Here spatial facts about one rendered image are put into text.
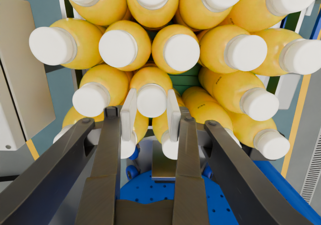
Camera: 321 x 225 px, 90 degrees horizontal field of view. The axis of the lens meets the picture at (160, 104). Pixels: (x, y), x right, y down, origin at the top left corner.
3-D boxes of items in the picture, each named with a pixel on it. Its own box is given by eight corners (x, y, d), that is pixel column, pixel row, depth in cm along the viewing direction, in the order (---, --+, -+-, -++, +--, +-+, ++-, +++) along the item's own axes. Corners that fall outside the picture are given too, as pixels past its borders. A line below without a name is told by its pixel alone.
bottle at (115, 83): (136, 87, 40) (121, 123, 23) (107, 85, 40) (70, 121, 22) (136, 57, 37) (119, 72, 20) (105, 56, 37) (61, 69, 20)
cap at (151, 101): (152, 78, 21) (152, 81, 19) (172, 99, 22) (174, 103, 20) (131, 98, 21) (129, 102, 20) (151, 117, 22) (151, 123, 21)
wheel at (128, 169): (133, 187, 41) (139, 184, 42) (132, 174, 39) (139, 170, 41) (124, 176, 44) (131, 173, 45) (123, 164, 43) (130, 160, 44)
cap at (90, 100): (109, 111, 22) (106, 117, 20) (80, 110, 22) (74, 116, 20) (107, 84, 21) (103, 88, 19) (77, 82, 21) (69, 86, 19)
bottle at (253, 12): (228, -11, 33) (308, -67, 16) (244, 19, 35) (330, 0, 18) (199, 13, 34) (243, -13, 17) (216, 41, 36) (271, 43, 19)
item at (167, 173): (152, 147, 44) (151, 186, 32) (152, 140, 43) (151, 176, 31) (188, 147, 44) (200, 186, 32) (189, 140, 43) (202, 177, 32)
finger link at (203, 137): (182, 131, 12) (221, 132, 12) (176, 105, 17) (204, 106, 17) (180, 147, 13) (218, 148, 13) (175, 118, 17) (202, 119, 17)
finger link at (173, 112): (172, 112, 13) (181, 113, 13) (167, 88, 20) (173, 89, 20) (169, 143, 15) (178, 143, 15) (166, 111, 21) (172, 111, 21)
